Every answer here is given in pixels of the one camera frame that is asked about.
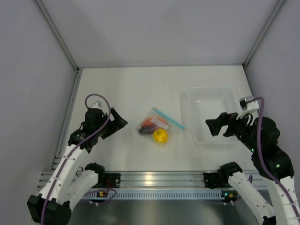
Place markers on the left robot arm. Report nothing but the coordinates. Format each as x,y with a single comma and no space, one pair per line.
54,203

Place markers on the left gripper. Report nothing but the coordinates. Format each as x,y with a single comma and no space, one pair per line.
118,123

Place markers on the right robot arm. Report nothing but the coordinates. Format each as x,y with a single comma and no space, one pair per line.
260,136

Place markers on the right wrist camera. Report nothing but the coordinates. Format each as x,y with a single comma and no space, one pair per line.
249,105

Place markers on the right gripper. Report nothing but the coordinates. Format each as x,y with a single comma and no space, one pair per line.
223,119

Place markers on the orange fake fruit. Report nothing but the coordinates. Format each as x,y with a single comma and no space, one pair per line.
147,122

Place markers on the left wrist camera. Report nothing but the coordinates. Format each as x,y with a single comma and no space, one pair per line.
96,105

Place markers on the clear zip top bag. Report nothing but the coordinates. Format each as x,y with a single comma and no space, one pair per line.
173,127

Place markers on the white slotted cable duct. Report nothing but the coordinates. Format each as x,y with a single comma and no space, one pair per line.
201,194

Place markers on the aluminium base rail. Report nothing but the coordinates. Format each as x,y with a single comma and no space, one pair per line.
163,179

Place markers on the clear plastic basket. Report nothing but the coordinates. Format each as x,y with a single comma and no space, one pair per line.
199,104

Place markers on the purple fake eggplant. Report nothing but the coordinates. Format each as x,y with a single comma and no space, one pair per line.
147,130

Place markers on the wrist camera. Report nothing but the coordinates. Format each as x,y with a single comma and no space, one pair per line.
96,105
249,105

